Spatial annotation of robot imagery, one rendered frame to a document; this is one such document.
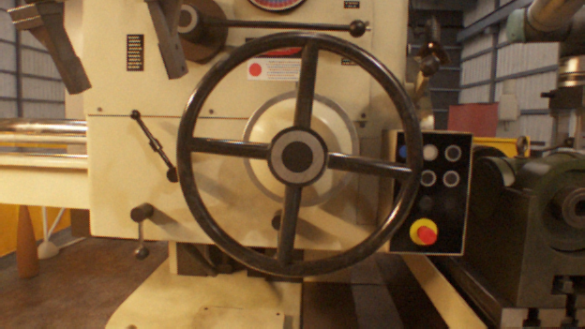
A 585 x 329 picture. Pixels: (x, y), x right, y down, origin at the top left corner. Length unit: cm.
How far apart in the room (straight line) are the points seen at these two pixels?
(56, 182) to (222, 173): 75
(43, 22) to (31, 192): 104
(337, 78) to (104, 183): 61
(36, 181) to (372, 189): 116
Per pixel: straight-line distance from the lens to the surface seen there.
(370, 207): 71
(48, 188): 135
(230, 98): 70
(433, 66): 68
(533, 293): 80
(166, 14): 35
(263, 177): 58
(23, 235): 327
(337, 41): 45
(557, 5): 73
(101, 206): 87
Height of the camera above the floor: 136
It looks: 5 degrees down
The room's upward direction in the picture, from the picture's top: 2 degrees clockwise
